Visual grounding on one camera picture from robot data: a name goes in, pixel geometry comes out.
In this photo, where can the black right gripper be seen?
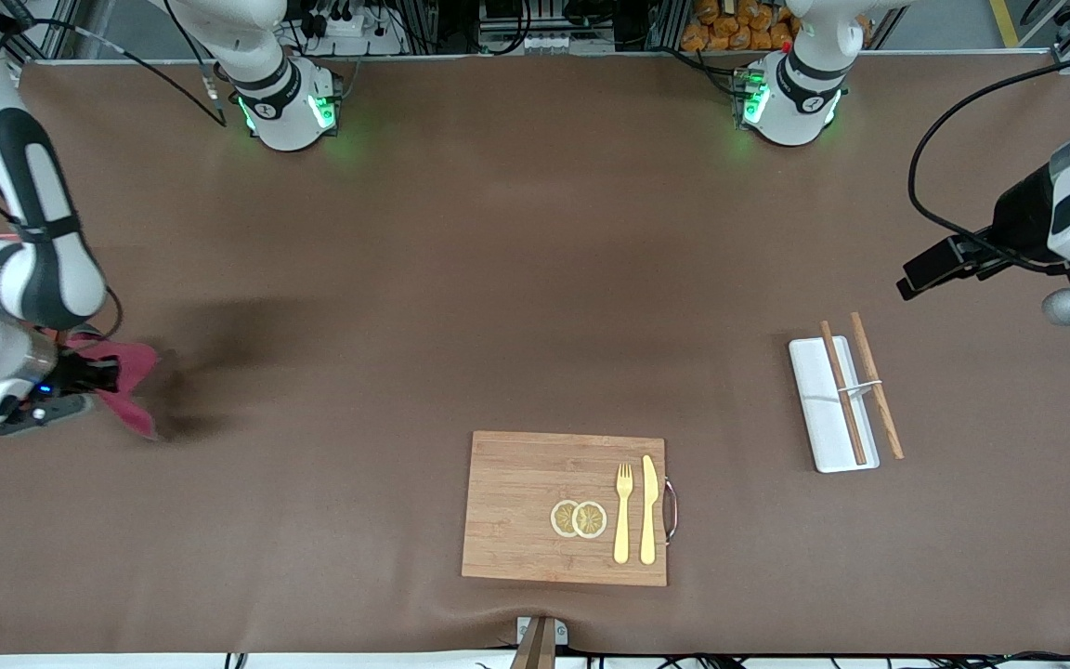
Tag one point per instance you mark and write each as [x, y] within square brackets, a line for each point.
[76, 374]

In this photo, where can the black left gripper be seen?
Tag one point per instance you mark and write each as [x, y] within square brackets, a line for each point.
[1018, 223]

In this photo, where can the pink and grey cloth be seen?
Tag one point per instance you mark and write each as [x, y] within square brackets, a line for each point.
[136, 372]

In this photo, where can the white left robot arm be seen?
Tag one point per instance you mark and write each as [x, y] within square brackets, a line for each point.
[795, 102]

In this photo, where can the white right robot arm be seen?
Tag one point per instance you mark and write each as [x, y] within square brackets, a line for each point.
[43, 269]

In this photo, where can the brown wooden chopstick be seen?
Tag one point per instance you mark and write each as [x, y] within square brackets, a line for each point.
[874, 381]
[843, 395]

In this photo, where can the small white chopstick rest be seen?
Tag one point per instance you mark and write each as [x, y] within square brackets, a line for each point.
[860, 386]

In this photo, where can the white rectangular tray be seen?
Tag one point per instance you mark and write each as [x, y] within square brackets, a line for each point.
[818, 409]

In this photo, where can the orange packaged snacks pile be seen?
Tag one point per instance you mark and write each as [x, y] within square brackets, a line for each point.
[739, 28]

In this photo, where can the yellow plastic knife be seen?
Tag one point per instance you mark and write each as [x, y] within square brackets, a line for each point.
[648, 511]

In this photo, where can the yellow plastic fork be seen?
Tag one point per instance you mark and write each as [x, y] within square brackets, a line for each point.
[622, 530]

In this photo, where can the white power strip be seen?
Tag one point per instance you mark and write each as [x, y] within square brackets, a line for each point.
[349, 28]

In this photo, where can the yellow lemon slice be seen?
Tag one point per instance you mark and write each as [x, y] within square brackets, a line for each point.
[591, 519]
[560, 518]

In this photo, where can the brown wooden bar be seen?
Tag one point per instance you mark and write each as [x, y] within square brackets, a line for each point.
[535, 652]

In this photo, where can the grey metal table bracket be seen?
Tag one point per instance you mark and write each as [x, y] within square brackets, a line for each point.
[561, 635]

